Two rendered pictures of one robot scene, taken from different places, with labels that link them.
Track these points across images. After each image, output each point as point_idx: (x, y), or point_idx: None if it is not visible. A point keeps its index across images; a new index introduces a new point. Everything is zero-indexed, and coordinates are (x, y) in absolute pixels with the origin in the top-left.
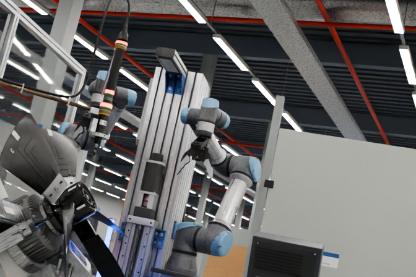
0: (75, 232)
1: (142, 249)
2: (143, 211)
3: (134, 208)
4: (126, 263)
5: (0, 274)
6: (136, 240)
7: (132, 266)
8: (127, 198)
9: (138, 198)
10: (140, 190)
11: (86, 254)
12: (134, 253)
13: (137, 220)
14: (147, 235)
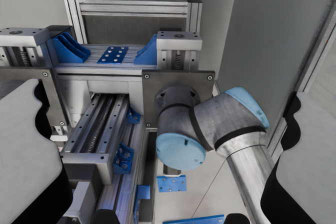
0: (185, 103)
1: (84, 124)
2: (73, 173)
3: (108, 199)
4: (111, 114)
5: (266, 103)
6: (95, 138)
7: (103, 114)
8: (122, 218)
9: (81, 196)
10: (74, 214)
11: (152, 70)
12: (100, 124)
13: (88, 157)
14: (72, 139)
